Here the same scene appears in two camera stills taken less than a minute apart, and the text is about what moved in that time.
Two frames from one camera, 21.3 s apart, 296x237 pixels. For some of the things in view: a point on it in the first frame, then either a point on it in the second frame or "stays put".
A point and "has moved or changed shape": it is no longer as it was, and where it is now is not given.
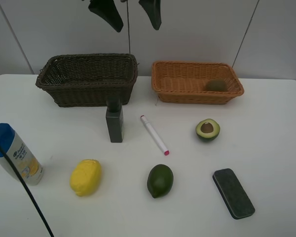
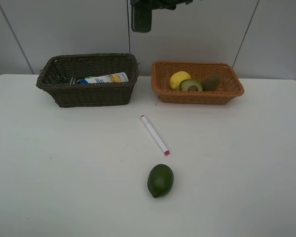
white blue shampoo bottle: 31,170 → 119,77
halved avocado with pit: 207,130 → 191,85
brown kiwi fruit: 216,85 has moved or changed shape
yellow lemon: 85,177 → 176,78
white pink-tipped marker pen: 154,136 stays put
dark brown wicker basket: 88,79 stays put
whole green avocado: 160,180 stays put
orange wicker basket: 184,82 stays put
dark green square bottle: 115,119 → 65,82
